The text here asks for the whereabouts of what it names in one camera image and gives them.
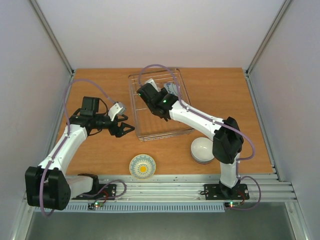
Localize blue floral white bowl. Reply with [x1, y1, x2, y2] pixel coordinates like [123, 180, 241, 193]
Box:
[163, 82, 180, 97]

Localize yellow patterned bowl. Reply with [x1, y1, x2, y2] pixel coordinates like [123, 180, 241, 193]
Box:
[129, 154, 156, 180]

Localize white upturned bowl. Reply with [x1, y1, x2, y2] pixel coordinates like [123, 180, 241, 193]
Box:
[190, 137, 214, 159]

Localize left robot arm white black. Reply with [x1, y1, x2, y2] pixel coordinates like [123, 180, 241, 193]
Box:
[24, 96, 135, 211]

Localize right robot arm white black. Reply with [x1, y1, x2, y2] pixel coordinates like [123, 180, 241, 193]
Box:
[137, 82, 244, 200]

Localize bowl under white bowl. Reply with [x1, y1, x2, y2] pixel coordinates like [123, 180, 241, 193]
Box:
[193, 156, 215, 165]

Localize left circuit board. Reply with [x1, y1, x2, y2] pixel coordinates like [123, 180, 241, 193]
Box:
[87, 201, 104, 211]

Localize circuit board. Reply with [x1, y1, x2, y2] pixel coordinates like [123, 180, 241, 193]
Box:
[224, 201, 244, 208]
[87, 201, 104, 211]

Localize right circuit board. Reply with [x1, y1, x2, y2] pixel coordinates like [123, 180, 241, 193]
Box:
[224, 201, 244, 208]

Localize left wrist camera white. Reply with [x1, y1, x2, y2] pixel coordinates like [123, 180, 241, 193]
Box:
[107, 102, 127, 121]

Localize wire dish rack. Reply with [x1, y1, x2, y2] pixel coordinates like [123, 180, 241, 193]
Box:
[128, 67, 193, 141]

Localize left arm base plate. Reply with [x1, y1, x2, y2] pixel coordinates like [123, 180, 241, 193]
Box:
[72, 183, 117, 200]

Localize aluminium frame rails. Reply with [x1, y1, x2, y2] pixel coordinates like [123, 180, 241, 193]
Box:
[23, 0, 298, 203]

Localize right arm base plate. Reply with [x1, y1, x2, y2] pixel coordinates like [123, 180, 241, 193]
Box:
[200, 183, 250, 201]

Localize grey slotted cable duct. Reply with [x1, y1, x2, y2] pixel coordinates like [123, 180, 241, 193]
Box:
[63, 202, 225, 214]

